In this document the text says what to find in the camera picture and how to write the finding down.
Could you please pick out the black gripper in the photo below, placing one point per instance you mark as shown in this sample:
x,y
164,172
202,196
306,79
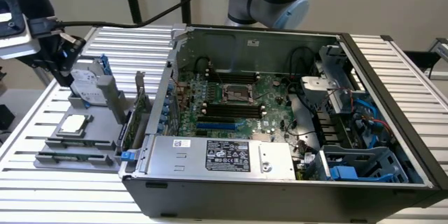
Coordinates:
x,y
57,51

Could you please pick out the green RAM stick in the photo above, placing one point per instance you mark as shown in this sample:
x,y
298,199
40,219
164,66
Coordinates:
x,y
73,156

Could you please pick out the black RAM slot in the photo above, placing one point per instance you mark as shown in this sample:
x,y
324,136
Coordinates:
x,y
232,105
232,73
232,78
232,109
232,81
232,116
232,112

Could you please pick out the silver hard disk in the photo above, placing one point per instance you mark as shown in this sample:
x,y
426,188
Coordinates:
x,y
85,85

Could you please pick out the silver CPU chip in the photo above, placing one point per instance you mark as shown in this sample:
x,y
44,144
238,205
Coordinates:
x,y
73,125

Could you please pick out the small black box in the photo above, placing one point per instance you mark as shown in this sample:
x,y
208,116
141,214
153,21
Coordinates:
x,y
5,116

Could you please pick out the grey parts rack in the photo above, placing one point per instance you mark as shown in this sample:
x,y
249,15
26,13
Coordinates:
x,y
104,132

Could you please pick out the green graphics card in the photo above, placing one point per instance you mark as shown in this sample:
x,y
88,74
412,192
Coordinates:
x,y
136,119

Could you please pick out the blue case latch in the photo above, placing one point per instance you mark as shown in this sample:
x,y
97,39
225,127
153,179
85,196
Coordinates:
x,y
130,155

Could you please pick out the long black expansion slot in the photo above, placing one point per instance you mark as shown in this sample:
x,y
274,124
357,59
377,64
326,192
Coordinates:
x,y
214,120

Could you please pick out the short black expansion slot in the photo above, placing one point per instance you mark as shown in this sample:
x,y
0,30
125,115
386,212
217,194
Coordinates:
x,y
205,133

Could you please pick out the blue expansion slot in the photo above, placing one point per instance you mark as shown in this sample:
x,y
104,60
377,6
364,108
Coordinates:
x,y
214,126

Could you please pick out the CPU socket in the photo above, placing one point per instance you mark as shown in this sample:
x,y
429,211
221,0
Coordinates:
x,y
238,93

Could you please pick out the silver power supply unit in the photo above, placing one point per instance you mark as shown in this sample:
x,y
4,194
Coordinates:
x,y
196,161

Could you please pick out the green motherboard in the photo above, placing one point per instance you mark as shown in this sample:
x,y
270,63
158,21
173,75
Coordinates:
x,y
276,108

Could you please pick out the grey metal disk bay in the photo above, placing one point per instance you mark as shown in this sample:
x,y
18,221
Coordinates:
x,y
332,82

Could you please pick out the black open PC case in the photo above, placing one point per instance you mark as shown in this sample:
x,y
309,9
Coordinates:
x,y
280,197

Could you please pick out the grey blue drive cage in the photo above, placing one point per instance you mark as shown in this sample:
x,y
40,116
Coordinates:
x,y
366,161

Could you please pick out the white grey wrist camera box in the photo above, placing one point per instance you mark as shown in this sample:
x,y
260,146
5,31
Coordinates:
x,y
14,43

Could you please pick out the blue disk carrier bracket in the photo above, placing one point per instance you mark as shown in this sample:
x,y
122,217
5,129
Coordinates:
x,y
104,64

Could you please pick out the aluminium frame profile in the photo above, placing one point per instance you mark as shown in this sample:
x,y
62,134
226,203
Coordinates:
x,y
437,51

